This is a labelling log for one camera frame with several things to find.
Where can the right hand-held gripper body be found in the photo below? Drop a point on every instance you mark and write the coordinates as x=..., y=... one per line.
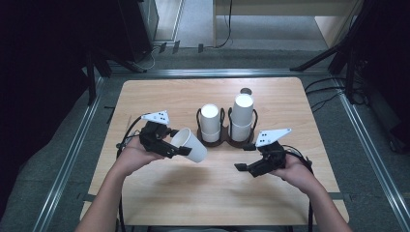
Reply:
x=272, y=158

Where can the white paper cup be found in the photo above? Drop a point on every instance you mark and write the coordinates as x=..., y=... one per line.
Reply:
x=193, y=146

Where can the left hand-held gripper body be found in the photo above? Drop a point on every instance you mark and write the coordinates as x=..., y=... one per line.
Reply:
x=154, y=138

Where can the black tripod stand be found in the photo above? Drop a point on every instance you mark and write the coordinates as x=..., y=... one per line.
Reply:
x=341, y=48

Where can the light wooden desk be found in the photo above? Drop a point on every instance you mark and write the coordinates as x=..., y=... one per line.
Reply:
x=332, y=25

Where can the aluminium frame rail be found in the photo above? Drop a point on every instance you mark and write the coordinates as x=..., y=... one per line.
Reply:
x=64, y=167
x=225, y=72
x=374, y=154

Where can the black metal stand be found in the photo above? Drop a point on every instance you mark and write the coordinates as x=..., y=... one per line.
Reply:
x=93, y=71

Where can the dark cabinet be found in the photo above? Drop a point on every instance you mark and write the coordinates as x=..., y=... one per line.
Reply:
x=137, y=29

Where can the person's right hand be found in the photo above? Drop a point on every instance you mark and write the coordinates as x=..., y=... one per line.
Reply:
x=295, y=175

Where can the stack of white cups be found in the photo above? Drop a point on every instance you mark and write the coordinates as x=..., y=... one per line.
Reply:
x=242, y=112

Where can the person's left hand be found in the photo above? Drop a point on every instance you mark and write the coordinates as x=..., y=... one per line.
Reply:
x=133, y=156

